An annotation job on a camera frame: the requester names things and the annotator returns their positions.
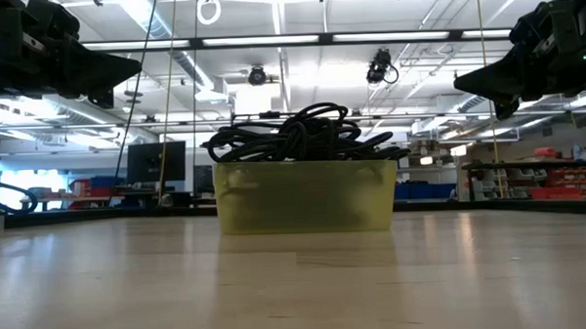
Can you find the dark square panel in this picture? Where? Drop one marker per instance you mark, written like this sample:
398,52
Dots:
203,180

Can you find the red and blue bins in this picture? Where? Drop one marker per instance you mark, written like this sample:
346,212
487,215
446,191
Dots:
81,186

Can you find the blue storage bins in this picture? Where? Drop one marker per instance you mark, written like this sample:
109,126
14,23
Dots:
426,190

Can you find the black workbench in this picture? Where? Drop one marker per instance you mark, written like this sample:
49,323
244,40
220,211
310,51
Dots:
518,165

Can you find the black computer monitor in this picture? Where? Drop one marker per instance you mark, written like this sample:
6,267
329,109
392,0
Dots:
156,162

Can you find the yellow translucent plastic container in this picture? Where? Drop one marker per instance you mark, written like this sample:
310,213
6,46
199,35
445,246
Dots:
304,198

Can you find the round black ceiling camera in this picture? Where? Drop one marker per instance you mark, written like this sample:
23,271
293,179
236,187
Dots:
257,76

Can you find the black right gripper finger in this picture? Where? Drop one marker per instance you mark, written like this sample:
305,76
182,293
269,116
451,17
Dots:
500,67
505,93

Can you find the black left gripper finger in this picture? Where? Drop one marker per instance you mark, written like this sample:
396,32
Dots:
99,85
104,61

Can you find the black overhead camera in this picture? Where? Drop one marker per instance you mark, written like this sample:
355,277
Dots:
378,64

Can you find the red storage bins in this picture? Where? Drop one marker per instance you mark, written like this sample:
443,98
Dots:
553,192

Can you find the red tool case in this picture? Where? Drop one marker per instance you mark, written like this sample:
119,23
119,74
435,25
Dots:
546,152

